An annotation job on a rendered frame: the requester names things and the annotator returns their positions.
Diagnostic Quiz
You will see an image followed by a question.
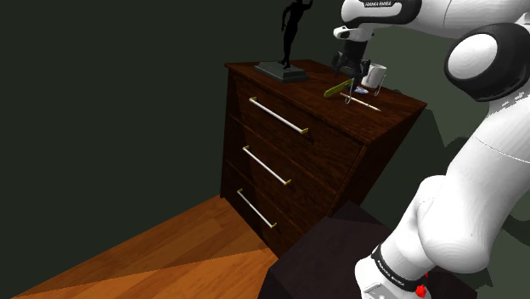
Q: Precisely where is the white pen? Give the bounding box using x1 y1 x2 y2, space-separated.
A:
339 92 382 113

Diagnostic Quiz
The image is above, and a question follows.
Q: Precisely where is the dark wooden chest of drawers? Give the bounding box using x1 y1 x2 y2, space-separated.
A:
219 59 428 258

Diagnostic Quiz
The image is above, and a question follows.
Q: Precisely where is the white mug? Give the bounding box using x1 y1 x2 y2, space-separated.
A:
360 63 388 97

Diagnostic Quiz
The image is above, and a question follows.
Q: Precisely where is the yellow-green flat tool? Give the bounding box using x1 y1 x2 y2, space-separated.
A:
323 77 356 99

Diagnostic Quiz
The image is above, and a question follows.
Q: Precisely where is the black figure statue on base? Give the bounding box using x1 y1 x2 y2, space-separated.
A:
253 0 314 84

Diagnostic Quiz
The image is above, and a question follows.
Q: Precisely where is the dark robot stand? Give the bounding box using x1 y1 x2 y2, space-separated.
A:
257 200 482 299

